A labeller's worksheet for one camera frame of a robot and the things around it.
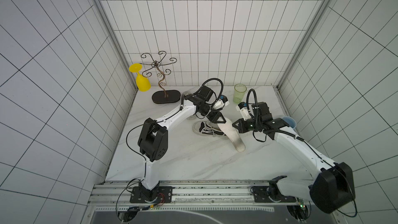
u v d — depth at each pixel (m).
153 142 0.49
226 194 0.74
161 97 1.12
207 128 0.89
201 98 0.67
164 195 0.71
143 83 0.92
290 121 0.92
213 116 0.73
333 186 0.39
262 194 0.73
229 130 0.80
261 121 0.62
